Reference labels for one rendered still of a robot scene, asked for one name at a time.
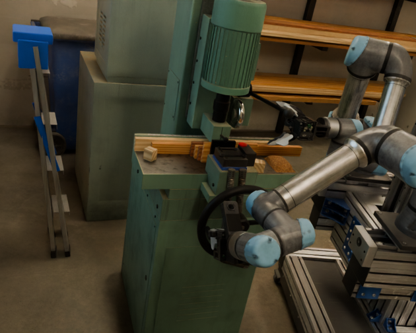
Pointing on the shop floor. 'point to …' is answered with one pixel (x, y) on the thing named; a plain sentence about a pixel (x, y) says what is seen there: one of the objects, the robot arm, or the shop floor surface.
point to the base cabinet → (178, 274)
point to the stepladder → (43, 121)
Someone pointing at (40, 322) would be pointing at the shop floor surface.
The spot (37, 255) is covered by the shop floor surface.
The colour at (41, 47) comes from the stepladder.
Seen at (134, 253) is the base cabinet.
